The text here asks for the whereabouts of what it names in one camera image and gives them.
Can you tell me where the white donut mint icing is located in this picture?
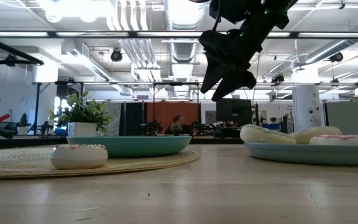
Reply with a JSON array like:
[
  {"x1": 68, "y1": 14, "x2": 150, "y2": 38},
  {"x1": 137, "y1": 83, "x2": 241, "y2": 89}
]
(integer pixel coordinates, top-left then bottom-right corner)
[{"x1": 239, "y1": 124, "x2": 297, "y2": 145}]

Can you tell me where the white column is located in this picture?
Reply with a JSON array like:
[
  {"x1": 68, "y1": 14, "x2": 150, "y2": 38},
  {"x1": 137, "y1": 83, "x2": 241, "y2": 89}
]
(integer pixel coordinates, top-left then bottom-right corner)
[{"x1": 292, "y1": 85, "x2": 321, "y2": 132}]

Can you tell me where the orange partition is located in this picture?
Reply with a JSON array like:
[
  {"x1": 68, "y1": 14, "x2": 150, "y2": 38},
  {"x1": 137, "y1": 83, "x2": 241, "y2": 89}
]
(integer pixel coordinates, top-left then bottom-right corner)
[{"x1": 146, "y1": 101, "x2": 201, "y2": 133}]

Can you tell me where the grey partition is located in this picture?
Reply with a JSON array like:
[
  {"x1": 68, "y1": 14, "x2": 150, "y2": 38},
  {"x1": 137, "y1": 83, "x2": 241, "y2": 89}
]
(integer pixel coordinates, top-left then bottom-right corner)
[{"x1": 326, "y1": 101, "x2": 358, "y2": 136}]

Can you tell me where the round woven straw placemat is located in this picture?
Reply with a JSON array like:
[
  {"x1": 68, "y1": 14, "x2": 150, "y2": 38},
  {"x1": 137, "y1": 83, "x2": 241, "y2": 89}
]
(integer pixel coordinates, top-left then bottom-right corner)
[{"x1": 0, "y1": 146, "x2": 201, "y2": 180}]

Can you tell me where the grey-blue plate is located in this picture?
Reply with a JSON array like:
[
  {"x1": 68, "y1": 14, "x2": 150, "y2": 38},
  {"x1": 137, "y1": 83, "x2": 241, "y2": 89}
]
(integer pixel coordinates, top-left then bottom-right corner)
[{"x1": 244, "y1": 141, "x2": 358, "y2": 166}]

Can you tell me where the teal plate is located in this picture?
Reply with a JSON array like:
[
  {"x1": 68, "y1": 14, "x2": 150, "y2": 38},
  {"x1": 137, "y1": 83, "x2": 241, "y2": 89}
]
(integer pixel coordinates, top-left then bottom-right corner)
[{"x1": 66, "y1": 135, "x2": 193, "y2": 158}]

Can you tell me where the black computer monitor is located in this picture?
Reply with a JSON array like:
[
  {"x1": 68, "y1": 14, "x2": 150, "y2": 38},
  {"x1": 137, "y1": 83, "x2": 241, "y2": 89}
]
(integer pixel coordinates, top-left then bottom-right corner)
[{"x1": 215, "y1": 98, "x2": 253, "y2": 127}]

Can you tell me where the black overhead frame beam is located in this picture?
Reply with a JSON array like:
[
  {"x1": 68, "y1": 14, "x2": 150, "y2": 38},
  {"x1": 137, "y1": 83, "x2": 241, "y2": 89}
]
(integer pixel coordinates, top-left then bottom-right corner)
[{"x1": 0, "y1": 30, "x2": 358, "y2": 40}]

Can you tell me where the plain cream donut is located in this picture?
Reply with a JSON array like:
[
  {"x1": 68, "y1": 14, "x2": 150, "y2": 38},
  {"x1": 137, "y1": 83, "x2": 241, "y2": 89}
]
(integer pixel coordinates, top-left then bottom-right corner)
[{"x1": 290, "y1": 125, "x2": 343, "y2": 145}]

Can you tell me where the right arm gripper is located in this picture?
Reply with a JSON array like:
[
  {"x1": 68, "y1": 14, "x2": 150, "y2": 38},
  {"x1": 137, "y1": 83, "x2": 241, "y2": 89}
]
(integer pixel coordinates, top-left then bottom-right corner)
[{"x1": 199, "y1": 29, "x2": 262, "y2": 103}]

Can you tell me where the black background frame rig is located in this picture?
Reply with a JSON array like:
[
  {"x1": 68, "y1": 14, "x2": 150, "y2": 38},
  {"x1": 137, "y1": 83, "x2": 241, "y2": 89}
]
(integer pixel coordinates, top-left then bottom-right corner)
[{"x1": 152, "y1": 82, "x2": 200, "y2": 133}]

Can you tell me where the silver ventilation duct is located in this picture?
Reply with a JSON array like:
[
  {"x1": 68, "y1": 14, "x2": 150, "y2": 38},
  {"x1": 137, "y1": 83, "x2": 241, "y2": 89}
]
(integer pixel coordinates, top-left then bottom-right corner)
[{"x1": 163, "y1": 0, "x2": 207, "y2": 63}]

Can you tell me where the black diagonal frame brace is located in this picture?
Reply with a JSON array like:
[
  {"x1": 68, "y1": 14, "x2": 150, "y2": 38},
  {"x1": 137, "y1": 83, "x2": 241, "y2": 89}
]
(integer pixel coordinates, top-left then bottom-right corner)
[{"x1": 0, "y1": 32, "x2": 45, "y2": 66}]

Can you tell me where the small green desk plant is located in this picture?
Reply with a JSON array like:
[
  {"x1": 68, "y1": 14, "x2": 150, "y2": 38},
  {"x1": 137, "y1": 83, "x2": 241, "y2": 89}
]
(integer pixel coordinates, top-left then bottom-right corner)
[{"x1": 170, "y1": 123, "x2": 183, "y2": 136}]

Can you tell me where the white donut red white icing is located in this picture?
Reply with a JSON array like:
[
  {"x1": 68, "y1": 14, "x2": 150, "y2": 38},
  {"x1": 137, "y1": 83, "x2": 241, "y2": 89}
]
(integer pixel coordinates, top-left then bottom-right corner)
[{"x1": 49, "y1": 144, "x2": 109, "y2": 170}]

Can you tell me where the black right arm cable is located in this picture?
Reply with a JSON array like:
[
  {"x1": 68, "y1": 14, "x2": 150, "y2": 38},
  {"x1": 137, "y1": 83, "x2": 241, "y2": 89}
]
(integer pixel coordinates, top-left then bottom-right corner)
[{"x1": 212, "y1": 0, "x2": 223, "y2": 32}]

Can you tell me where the black hanging cable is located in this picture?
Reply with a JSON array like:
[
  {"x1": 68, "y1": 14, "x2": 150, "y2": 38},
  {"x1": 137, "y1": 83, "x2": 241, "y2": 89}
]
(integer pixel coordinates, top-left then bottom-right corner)
[{"x1": 0, "y1": 55, "x2": 43, "y2": 71}]

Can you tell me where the small cactus white pot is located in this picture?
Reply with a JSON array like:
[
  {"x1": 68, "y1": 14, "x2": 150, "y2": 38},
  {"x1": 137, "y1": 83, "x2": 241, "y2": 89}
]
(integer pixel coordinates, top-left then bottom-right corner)
[{"x1": 16, "y1": 112, "x2": 30, "y2": 136}]

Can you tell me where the person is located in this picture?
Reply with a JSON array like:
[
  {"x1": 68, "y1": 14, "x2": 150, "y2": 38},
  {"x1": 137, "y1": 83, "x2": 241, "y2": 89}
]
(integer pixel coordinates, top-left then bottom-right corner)
[{"x1": 165, "y1": 114, "x2": 192, "y2": 136}]

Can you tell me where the black floor stand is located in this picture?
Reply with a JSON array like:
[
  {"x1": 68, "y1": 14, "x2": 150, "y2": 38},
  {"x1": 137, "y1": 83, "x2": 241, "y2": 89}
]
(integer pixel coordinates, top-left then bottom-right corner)
[{"x1": 31, "y1": 82, "x2": 43, "y2": 134}]

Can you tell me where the green plant white pot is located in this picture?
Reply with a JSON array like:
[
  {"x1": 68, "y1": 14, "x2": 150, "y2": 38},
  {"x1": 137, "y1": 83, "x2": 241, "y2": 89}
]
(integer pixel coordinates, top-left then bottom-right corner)
[{"x1": 48, "y1": 90, "x2": 114, "y2": 138}]

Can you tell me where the black table border rail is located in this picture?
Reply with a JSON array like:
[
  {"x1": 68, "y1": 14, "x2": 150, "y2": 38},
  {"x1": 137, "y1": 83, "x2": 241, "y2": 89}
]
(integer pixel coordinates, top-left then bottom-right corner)
[{"x1": 0, "y1": 135, "x2": 245, "y2": 151}]

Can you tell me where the white donut pink icing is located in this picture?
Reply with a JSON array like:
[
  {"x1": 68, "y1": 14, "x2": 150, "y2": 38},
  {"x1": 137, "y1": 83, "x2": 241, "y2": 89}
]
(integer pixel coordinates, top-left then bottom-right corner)
[{"x1": 308, "y1": 134, "x2": 358, "y2": 146}]

